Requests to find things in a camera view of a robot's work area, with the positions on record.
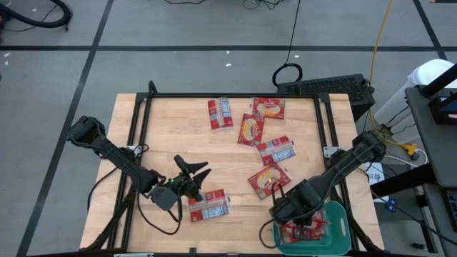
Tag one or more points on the small black clamp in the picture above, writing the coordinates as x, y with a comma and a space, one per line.
193, 250

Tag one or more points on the white plastic bin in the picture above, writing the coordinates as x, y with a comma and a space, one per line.
425, 69

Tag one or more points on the grey side desk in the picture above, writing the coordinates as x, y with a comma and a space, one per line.
435, 150

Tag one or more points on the black pole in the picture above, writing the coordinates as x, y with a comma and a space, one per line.
441, 80

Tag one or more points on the black desk crossbar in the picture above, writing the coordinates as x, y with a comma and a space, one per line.
403, 181

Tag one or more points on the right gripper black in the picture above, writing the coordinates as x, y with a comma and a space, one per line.
303, 232

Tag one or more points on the dark keyboard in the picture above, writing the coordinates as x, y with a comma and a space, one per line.
452, 210

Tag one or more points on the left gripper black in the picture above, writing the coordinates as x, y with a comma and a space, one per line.
185, 182

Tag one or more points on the black metal table frame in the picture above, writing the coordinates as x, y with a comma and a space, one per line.
232, 95

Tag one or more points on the black perforated equipment case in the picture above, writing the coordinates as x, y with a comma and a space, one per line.
328, 89

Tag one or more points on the teal plastic basket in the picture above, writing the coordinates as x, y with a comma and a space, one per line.
339, 228

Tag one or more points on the yellow power plug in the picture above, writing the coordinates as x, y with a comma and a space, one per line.
408, 148

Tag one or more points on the blue connector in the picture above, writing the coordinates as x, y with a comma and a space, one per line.
392, 204

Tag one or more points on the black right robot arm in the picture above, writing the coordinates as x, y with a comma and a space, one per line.
335, 171

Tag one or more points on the black device with blue screen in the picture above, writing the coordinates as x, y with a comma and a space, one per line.
442, 110

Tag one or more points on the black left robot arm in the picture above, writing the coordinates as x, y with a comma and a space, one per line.
118, 157

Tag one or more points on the white printed paper sheet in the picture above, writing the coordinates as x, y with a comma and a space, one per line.
375, 178

